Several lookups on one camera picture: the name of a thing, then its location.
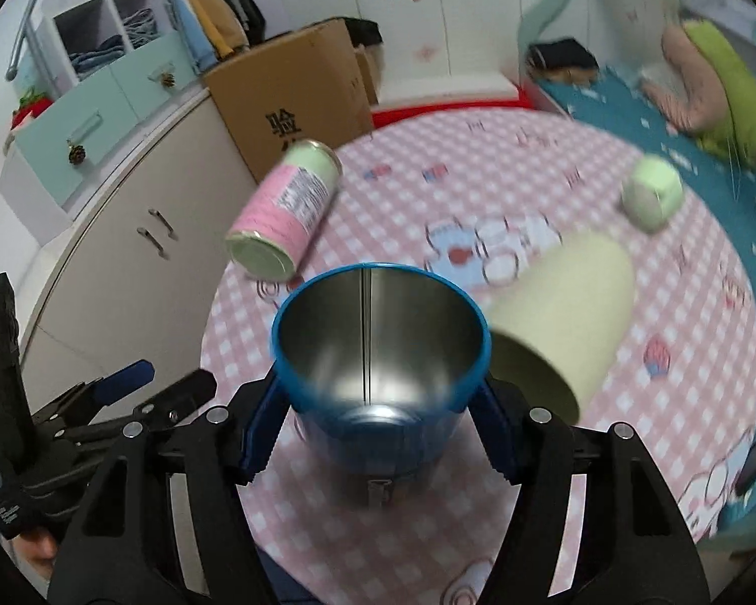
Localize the small cardboard box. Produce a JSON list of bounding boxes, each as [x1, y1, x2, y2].
[[355, 45, 380, 105]]

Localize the pink checkered tablecloth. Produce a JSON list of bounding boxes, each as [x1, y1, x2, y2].
[[202, 109, 756, 603]]

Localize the mint drawer cabinet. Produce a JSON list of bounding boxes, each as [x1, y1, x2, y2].
[[0, 31, 196, 246]]

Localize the beige cupboard with handles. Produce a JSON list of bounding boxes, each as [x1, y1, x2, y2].
[[21, 98, 255, 419]]

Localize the large cardboard box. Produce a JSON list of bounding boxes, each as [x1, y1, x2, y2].
[[203, 19, 372, 182]]

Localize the folded dark clothes pile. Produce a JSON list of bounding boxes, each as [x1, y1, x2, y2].
[[526, 37, 599, 86]]

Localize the green and pink quilt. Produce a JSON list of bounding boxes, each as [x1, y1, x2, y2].
[[641, 19, 756, 171]]

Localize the hanging clothes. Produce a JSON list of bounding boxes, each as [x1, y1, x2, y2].
[[166, 0, 266, 74]]

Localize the pink green labelled can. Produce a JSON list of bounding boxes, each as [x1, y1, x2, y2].
[[226, 139, 343, 283]]

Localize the light green mug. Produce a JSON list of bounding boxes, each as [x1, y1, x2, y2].
[[620, 154, 684, 233]]

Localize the blue steel-lined cup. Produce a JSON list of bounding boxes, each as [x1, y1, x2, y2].
[[271, 264, 491, 509]]

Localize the metal curved handrail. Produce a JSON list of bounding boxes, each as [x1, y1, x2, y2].
[[5, 0, 54, 90]]

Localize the red mat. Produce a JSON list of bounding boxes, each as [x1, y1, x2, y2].
[[370, 85, 537, 131]]

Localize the pale yellow cup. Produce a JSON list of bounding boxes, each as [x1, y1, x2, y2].
[[486, 231, 635, 425]]

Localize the black clothes on box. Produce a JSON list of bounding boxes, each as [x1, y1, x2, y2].
[[343, 17, 384, 48]]

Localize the white shelf unit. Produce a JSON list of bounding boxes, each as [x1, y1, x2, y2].
[[32, 0, 173, 96]]

